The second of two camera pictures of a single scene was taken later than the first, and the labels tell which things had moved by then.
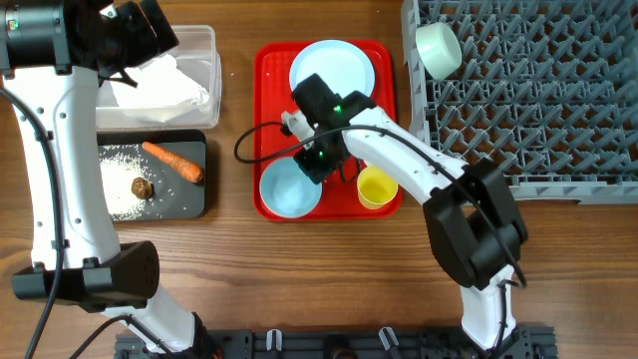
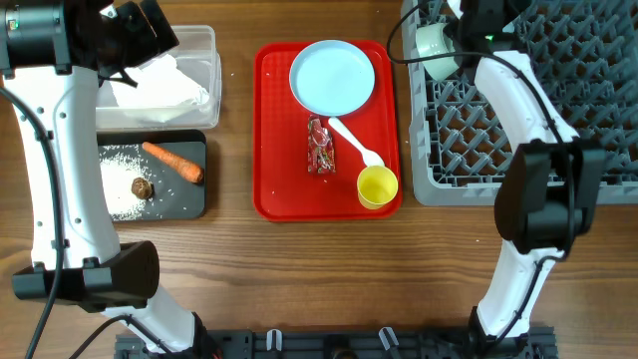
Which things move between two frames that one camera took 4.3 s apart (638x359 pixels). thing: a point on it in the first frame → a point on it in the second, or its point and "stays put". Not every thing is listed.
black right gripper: (316, 171) → (512, 7)
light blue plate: (343, 66) stays put
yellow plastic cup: (375, 188) stays put
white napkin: (161, 83) stays put
